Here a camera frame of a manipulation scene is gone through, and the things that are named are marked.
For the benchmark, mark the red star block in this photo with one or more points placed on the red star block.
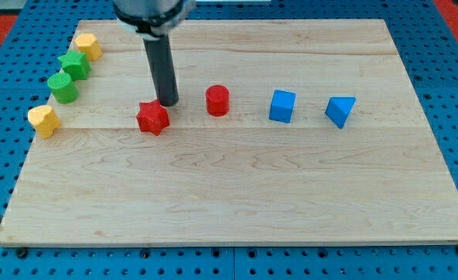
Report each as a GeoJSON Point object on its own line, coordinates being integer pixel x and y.
{"type": "Point", "coordinates": [152, 117]}

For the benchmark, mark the blue triangular prism block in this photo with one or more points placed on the blue triangular prism block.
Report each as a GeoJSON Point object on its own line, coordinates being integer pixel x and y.
{"type": "Point", "coordinates": [339, 108]}

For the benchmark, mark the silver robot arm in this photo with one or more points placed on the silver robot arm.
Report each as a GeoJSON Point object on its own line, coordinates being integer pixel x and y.
{"type": "Point", "coordinates": [153, 20]}

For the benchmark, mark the green cylinder block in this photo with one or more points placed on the green cylinder block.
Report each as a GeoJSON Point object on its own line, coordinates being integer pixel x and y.
{"type": "Point", "coordinates": [63, 88]}

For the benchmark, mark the blue cube block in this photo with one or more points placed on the blue cube block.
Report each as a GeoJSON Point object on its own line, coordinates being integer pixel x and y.
{"type": "Point", "coordinates": [282, 106]}

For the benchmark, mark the yellow hexagon block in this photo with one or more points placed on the yellow hexagon block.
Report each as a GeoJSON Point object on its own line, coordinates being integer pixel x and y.
{"type": "Point", "coordinates": [89, 45]}

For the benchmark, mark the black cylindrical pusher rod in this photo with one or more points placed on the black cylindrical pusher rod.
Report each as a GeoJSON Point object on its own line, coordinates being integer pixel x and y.
{"type": "Point", "coordinates": [160, 61]}

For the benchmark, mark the green star block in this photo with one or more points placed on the green star block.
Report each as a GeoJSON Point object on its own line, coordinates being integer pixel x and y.
{"type": "Point", "coordinates": [76, 64]}

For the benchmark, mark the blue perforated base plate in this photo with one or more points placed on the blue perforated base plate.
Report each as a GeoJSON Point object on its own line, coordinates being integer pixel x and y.
{"type": "Point", "coordinates": [35, 33]}

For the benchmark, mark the yellow heart block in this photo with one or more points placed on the yellow heart block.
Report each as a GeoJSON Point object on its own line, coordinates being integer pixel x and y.
{"type": "Point", "coordinates": [44, 120]}

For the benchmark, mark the red cylinder block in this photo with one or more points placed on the red cylinder block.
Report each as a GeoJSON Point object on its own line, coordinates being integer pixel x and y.
{"type": "Point", "coordinates": [217, 100]}

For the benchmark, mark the light wooden board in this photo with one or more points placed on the light wooden board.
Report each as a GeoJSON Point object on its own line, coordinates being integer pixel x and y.
{"type": "Point", "coordinates": [240, 179]}

